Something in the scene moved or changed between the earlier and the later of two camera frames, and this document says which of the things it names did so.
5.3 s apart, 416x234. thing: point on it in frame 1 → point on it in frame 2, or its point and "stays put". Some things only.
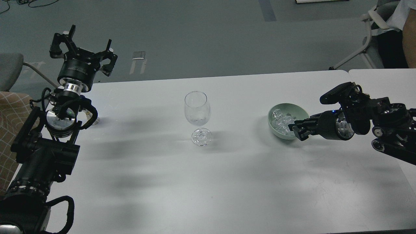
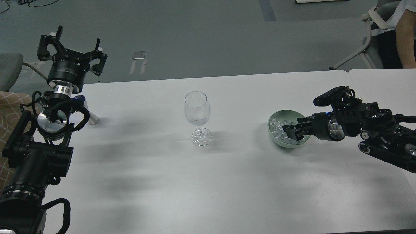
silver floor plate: [138, 55] stays put
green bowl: [297, 111] → [277, 134]
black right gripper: [332, 124] stays put
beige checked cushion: [15, 108] stays put
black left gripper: [77, 71] → [68, 67]
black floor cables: [23, 2] stays put
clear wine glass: [197, 110] stays put
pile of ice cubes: [280, 121] → [278, 131]
